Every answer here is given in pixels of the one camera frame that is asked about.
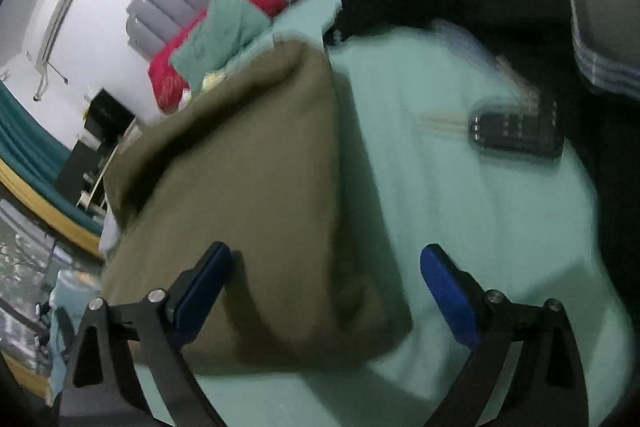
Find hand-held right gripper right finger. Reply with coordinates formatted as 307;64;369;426
420;243;591;427

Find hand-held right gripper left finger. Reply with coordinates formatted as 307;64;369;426
60;242;233;427

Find olive green hooded jacket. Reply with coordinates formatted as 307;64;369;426
100;38;413;375

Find bed with green sheet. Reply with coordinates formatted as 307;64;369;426
100;0;626;427

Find dinosaur print blanket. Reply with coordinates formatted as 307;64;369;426
45;269;106;388

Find white computer desk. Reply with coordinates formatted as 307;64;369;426
75;117;143;212

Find black monitor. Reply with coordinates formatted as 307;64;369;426
55;138;108;205

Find black car key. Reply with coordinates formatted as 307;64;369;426
417;99;566;160

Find glass balcony door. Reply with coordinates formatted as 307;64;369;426
0;197;66;378

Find black computer tower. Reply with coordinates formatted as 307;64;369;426
82;88;137;142

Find teal curtain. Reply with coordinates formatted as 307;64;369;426
0;84;103;233

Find green pillow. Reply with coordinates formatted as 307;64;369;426
170;0;273;90

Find grey tablet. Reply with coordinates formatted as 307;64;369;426
542;0;640;98

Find white air conditioner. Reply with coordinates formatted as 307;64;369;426
36;0;76;70

